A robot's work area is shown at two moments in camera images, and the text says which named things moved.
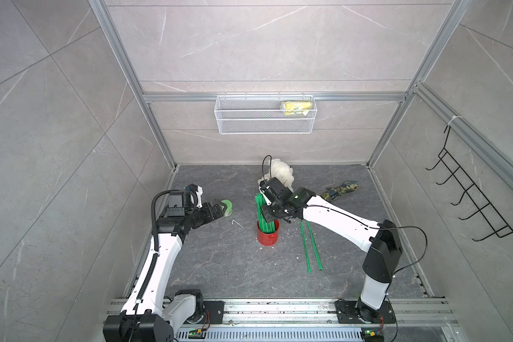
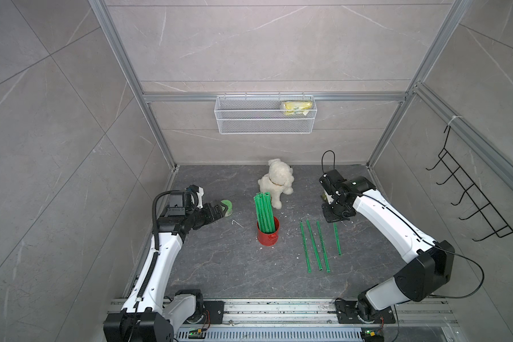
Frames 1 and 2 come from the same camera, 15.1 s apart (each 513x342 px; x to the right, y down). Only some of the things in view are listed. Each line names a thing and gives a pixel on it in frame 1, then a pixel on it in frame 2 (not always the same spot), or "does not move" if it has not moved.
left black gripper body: [202, 216] does not move
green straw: [319, 263] does not move
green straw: [309, 269] does not move
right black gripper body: [273, 211] to [331, 212]
